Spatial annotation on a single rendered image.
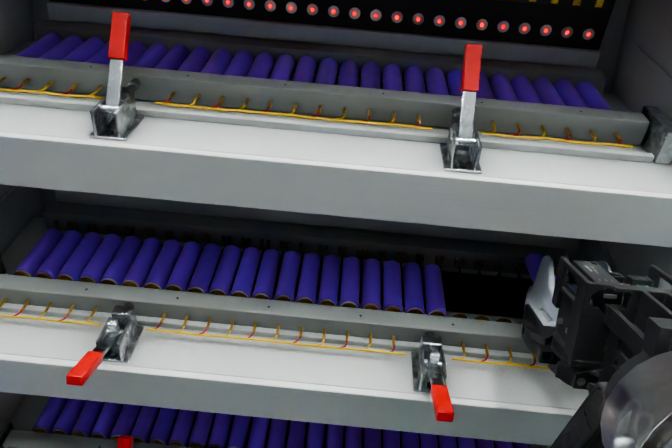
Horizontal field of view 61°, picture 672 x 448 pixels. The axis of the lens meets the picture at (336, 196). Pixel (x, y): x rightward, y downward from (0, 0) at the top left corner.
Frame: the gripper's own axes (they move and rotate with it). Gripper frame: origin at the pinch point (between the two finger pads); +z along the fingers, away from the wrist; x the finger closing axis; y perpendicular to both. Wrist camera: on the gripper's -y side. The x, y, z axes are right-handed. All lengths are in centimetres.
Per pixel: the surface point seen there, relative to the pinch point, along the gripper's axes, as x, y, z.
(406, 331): 13.3, -2.8, -3.3
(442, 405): 11.5, -3.6, -12.7
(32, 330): 45.9, -5.4, -4.8
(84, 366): 37.8, -3.6, -12.2
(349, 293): 18.5, -1.4, 0.3
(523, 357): 2.8, -4.2, -3.4
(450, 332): 9.5, -2.5, -3.4
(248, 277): 28.3, -1.1, 1.3
